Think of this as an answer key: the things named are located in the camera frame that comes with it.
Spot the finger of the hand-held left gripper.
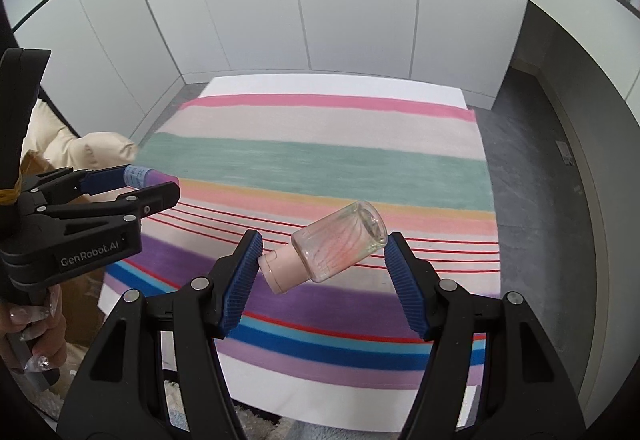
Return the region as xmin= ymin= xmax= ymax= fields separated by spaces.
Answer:
xmin=27 ymin=164 xmax=135 ymax=202
xmin=39 ymin=181 xmax=181 ymax=222

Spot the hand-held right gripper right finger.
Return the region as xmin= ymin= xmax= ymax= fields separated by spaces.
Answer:
xmin=384 ymin=232 xmax=587 ymax=440

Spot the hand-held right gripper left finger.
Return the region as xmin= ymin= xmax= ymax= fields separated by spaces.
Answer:
xmin=57 ymin=229 xmax=265 ymax=440

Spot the purple tube with blue cap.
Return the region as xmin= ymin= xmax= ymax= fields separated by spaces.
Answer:
xmin=124 ymin=164 xmax=180 ymax=188

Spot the brown cardboard box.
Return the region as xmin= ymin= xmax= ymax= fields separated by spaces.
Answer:
xmin=17 ymin=147 xmax=108 ymax=346

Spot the clear bottle with pink cap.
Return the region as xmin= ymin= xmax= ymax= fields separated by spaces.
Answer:
xmin=258 ymin=200 xmax=388 ymax=295

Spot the person's left hand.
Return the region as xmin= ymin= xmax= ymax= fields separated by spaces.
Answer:
xmin=0 ymin=287 xmax=69 ymax=375

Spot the cream padded chair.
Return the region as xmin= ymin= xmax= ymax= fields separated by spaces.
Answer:
xmin=20 ymin=100 xmax=140 ymax=181

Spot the striped colourful cloth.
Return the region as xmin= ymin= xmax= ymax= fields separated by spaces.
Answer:
xmin=102 ymin=92 xmax=501 ymax=391

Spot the white low table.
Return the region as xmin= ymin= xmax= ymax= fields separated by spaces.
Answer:
xmin=97 ymin=75 xmax=483 ymax=421

